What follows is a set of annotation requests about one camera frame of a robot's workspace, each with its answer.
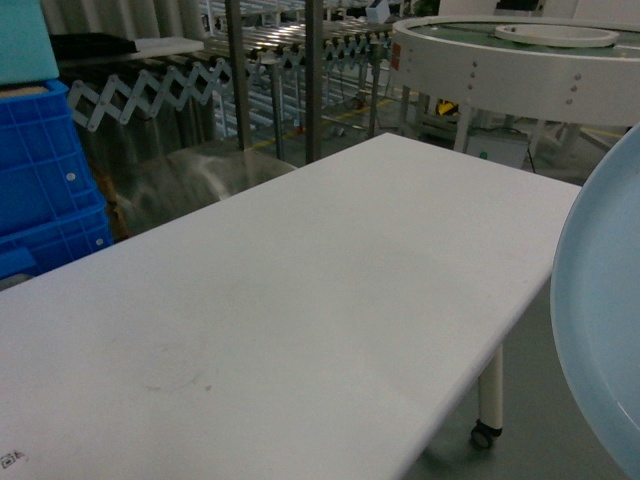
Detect expandable roller conveyor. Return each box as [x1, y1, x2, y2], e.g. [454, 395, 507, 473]
[63, 20, 391, 132]

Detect light blue round tray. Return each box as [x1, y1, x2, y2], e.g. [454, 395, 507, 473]
[550, 127, 639, 479]

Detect blue crate bottom right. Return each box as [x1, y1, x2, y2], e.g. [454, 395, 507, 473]
[1, 205, 113, 279]

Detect white round conveyor machine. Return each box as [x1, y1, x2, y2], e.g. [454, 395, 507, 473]
[391, 16, 639, 152]

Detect white table leg with caster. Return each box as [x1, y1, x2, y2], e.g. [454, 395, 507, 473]
[470, 345, 504, 450]

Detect teal foam box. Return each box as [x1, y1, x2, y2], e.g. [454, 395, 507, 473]
[1, 0, 59, 86]

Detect blue crate top right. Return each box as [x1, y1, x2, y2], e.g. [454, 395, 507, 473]
[1, 80, 105, 236]

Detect blue crate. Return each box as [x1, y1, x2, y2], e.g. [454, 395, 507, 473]
[1, 80, 105, 236]
[1, 205, 113, 279]

